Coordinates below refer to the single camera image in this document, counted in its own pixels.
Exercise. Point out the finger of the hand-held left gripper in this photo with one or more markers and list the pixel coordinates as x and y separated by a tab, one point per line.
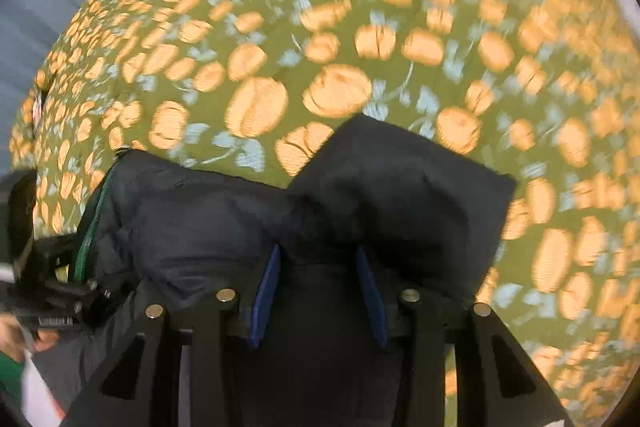
107	302

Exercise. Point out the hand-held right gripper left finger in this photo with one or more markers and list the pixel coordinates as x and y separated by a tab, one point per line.
265	302

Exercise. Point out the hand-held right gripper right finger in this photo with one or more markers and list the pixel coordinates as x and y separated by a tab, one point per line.
372	302

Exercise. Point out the black puffer jacket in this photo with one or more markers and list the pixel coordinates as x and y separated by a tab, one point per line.
200	227

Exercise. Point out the person's left hand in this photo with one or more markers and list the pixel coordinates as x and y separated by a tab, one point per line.
15	342

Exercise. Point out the green floral bedspread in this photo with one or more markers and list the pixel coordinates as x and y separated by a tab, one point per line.
350	7

